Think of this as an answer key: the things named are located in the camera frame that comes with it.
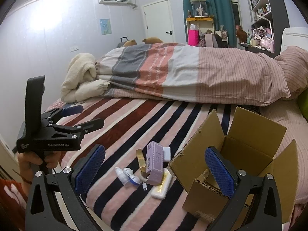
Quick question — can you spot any yellow white shelf unit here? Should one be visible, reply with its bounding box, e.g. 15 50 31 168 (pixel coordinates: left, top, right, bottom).
185 17 215 39

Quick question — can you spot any teal curtain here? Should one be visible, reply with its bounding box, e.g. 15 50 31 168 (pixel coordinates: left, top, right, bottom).
183 0 237 48

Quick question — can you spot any striped folded duvet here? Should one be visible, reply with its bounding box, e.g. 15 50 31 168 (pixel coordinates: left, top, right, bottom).
95 43 291 106

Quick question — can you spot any striped pink bed blanket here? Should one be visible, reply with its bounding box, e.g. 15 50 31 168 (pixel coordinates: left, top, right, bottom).
59 98 235 230

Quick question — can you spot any brown plush toy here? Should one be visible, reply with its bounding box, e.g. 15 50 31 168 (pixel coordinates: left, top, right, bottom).
142 37 163 44

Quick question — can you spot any white blue contact lens case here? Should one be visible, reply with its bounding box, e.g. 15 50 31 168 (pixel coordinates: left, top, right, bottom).
123 167 141 186

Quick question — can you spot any blue wall poster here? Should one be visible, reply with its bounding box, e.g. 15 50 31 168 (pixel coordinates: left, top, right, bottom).
99 19 112 35

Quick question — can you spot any cream folded blanket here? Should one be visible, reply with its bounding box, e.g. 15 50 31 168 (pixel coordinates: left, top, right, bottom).
61 53 111 103

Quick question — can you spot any white power adapter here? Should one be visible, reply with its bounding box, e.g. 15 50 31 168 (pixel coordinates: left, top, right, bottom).
163 147 171 163

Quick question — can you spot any magenta gift bag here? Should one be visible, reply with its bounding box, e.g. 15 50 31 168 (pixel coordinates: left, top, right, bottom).
188 30 199 46

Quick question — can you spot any purple rectangular box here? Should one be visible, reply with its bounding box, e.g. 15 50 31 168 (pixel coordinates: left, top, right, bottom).
146 141 164 186

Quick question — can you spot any white door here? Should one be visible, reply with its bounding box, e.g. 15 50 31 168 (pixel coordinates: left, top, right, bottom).
142 0 175 42

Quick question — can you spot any glass display case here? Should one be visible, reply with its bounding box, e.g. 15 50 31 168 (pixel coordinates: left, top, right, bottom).
189 0 209 18

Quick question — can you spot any gold rectangular box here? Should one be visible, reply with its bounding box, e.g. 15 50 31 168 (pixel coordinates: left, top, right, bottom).
136 149 147 173

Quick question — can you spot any white soap bar package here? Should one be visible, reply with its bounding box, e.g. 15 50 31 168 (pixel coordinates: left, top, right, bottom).
151 168 172 200

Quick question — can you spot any pink striped pillow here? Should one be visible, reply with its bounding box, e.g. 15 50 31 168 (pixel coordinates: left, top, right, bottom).
275 46 308 100

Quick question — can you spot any open cardboard box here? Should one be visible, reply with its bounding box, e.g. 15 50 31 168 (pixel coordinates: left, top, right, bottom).
169 107 298 223

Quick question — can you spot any white wall bookshelf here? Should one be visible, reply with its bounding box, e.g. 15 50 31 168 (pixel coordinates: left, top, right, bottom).
248 0 290 57

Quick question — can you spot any white eye drop bottle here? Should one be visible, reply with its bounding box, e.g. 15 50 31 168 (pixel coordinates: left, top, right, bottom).
114 167 130 187

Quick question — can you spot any person's left hand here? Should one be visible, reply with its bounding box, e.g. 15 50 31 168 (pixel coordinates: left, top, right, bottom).
17 151 61 184

